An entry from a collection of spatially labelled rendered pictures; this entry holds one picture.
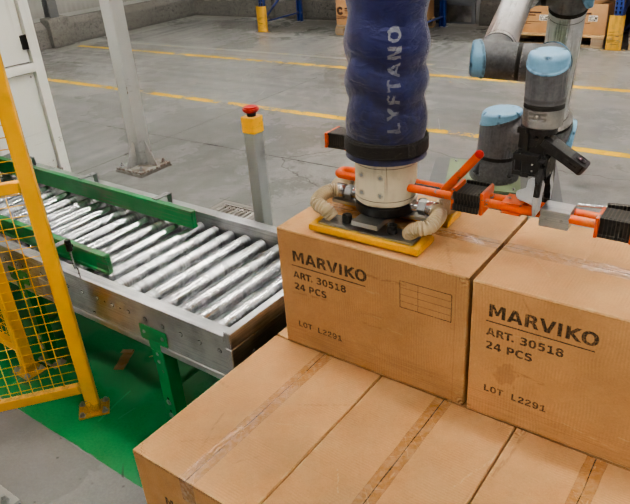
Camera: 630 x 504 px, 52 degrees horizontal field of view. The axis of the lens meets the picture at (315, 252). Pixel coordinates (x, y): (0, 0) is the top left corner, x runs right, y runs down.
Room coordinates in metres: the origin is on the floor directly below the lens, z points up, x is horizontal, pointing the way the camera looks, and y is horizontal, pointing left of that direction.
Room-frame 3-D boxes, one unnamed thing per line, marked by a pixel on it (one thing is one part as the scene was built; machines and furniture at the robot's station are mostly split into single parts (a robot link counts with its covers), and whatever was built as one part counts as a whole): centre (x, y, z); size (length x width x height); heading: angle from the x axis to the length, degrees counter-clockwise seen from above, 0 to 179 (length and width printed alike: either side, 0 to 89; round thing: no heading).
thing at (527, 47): (1.55, -0.58, 1.39); 0.12 x 0.12 x 0.09; 66
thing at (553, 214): (1.41, -0.59, 1.06); 0.07 x 0.07 x 0.04; 54
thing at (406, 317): (1.69, -0.25, 0.74); 0.60 x 0.40 x 0.40; 52
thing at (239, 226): (2.93, 0.80, 0.50); 2.31 x 0.05 x 0.19; 52
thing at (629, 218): (1.32, -0.70, 1.07); 0.08 x 0.07 x 0.05; 54
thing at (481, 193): (1.53, -0.41, 1.07); 0.10 x 0.08 x 0.06; 144
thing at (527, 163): (1.45, -0.54, 1.22); 0.09 x 0.08 x 0.12; 53
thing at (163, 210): (3.10, 1.11, 0.60); 1.60 x 0.10 x 0.09; 52
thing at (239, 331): (1.95, 0.08, 0.58); 0.70 x 0.03 x 0.06; 142
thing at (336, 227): (1.60, -0.15, 0.97); 0.34 x 0.10 x 0.05; 54
